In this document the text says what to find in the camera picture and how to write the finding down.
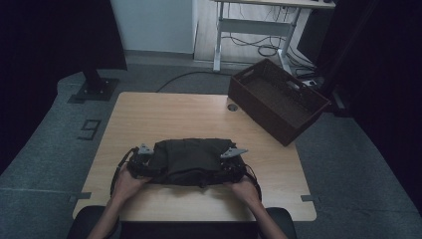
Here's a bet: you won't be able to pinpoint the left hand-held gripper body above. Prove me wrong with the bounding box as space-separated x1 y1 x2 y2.
126 142 157 180

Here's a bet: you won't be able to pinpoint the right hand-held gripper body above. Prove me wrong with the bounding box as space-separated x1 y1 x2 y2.
220 147 250 184

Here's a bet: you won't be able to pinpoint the dark pants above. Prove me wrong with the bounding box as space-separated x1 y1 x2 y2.
148 137 241 189

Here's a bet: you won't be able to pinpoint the brown woven basket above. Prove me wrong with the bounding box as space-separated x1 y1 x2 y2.
227 58 331 147

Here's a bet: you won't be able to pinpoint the person's left hand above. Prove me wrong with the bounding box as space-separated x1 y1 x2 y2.
111 163 152 204

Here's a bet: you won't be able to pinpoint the person's right hand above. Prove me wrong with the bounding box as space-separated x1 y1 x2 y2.
224 175 264 209

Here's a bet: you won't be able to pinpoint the black tape floor mark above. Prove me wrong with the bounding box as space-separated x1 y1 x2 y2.
77 119 103 141

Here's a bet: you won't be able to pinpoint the grey floor tape strip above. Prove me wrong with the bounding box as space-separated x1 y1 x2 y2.
68 191 93 203
300 194 322 204

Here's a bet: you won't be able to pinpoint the black chair armrest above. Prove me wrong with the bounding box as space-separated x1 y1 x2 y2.
68 204 115 239
265 207 298 239

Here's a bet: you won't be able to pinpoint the person's lap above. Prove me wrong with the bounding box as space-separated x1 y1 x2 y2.
118 221 260 239

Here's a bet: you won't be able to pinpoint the black stand base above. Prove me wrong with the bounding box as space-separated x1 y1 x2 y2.
326 78 352 118
67 68 119 105

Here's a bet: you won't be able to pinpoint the black curtain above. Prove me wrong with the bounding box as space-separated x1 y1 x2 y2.
0 0 128 173
315 0 422 217

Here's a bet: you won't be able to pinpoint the black computer tower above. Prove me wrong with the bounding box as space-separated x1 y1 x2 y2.
297 9 332 64

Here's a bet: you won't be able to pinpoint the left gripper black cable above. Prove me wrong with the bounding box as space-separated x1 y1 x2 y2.
109 147 138 197

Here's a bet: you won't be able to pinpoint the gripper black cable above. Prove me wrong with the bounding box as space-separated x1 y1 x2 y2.
243 163 264 201
109 147 138 197

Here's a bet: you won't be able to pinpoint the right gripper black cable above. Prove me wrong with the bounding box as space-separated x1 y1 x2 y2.
243 163 264 201

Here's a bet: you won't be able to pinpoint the long black floor cable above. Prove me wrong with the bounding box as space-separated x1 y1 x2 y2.
155 70 233 94

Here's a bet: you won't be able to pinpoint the black cable tangle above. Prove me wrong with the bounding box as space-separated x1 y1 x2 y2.
221 33 317 79

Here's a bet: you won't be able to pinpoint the white metal desk frame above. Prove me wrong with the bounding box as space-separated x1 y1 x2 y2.
212 0 336 78

